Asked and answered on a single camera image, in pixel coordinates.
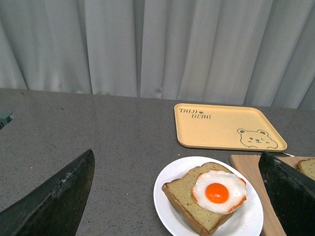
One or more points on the bread slice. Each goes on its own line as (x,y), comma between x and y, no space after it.
(178,191)
(307,167)

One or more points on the wooden cutting board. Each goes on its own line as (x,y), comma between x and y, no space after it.
(247,165)

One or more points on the grey curtain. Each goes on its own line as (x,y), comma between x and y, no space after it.
(245,52)

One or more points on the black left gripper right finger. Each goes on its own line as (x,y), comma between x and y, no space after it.
(291,193)

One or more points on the yellow bear tray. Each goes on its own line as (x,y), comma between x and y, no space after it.
(226,127)

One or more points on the green grey device at edge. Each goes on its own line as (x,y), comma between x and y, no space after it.
(5,118)

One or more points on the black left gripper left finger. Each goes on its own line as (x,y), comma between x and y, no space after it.
(54,208)

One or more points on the white round plate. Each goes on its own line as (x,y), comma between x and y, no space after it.
(246,221)

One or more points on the fried egg toy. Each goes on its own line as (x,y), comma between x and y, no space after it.
(219,191)

